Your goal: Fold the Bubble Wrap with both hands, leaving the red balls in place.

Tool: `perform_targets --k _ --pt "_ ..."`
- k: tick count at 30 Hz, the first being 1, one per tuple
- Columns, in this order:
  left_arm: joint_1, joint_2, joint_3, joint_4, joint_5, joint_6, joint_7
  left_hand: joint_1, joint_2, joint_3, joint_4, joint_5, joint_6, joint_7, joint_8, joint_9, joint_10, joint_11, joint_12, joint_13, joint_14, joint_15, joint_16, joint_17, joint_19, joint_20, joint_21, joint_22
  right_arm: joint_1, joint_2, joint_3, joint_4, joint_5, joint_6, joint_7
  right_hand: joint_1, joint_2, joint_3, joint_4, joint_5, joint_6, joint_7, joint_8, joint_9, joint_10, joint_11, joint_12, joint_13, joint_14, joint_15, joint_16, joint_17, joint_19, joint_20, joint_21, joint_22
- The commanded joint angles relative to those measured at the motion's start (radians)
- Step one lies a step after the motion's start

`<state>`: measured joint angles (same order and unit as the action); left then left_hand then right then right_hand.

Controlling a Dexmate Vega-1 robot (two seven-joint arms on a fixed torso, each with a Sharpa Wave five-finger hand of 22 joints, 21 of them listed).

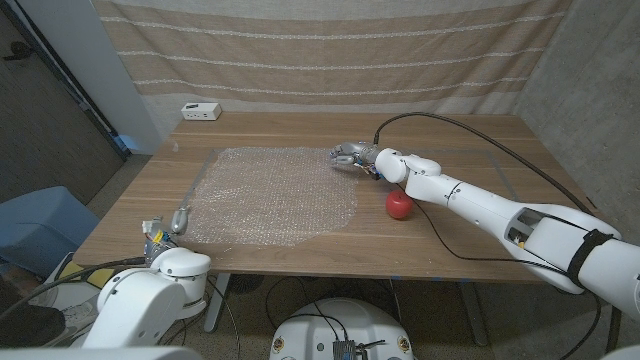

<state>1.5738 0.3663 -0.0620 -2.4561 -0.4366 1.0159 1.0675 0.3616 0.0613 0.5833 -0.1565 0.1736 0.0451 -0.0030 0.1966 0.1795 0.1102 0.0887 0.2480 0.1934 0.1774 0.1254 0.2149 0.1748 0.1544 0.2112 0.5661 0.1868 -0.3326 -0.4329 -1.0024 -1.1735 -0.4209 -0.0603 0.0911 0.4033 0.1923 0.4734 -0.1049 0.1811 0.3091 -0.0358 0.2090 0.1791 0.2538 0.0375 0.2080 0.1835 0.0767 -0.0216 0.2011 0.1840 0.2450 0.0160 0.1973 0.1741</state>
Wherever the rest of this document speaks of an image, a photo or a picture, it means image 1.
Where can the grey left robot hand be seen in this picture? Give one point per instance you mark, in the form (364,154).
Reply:
(180,220)

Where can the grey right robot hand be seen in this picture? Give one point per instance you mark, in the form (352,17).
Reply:
(356,151)

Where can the clear bubble wrap sheet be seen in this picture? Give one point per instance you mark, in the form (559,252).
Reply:
(275,195)

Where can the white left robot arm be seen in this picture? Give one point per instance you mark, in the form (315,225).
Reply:
(150,300)

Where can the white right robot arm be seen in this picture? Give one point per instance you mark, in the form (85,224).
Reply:
(475,200)

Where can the large red ball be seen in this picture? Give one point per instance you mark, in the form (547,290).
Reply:
(398,206)

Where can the grey table leg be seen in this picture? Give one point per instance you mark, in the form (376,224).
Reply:
(217,305)
(474,315)

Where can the beige striped backdrop cloth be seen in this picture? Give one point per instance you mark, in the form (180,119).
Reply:
(325,50)

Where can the white power strip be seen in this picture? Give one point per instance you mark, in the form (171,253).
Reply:
(201,111)

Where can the yellow black floor pad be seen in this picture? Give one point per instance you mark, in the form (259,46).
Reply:
(70,272)

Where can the blue upholstered seat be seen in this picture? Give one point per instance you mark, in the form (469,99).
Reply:
(40,225)

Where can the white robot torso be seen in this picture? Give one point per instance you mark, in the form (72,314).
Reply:
(320,330)

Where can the black door rail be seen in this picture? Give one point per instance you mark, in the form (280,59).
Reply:
(82,102)

